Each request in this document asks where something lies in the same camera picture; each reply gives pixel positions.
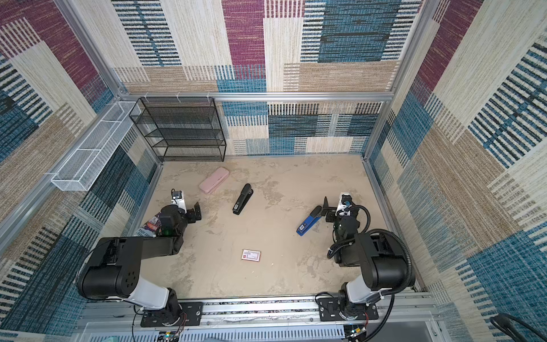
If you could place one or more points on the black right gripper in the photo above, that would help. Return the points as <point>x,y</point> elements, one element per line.
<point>331,213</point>

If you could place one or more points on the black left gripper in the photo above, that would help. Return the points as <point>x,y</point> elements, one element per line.
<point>190,213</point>

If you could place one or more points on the blue stapler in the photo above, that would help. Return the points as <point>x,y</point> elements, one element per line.
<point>311,220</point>

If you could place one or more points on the black stapler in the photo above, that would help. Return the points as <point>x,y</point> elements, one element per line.
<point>243,198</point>

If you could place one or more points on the red white staple box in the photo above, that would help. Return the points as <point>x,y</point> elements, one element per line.
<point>251,255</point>

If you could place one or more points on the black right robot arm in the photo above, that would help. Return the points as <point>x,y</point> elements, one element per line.
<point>386,267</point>

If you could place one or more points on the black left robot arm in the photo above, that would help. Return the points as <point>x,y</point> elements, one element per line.
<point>112,272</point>

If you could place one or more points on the colourful paperback book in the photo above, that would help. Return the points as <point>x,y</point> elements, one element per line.
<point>149,229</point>

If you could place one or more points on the pink pencil case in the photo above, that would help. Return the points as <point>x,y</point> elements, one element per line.
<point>211,183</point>

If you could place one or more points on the black mesh shelf rack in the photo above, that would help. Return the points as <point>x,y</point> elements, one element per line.
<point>181,129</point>

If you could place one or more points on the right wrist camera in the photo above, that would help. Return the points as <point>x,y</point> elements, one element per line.
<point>344,205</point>

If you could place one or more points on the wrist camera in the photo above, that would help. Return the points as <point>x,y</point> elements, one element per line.
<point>344,205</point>
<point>177,197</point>

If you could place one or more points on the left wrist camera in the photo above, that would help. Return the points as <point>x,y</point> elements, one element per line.
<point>177,197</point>

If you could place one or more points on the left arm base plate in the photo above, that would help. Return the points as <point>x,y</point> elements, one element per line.
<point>185,314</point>

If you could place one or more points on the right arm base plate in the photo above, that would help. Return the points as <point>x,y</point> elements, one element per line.
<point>336,309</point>

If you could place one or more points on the white wire mesh basket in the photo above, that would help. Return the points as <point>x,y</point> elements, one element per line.
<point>82,168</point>

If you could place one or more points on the aluminium front rail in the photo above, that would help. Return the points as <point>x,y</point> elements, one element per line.
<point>414,317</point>

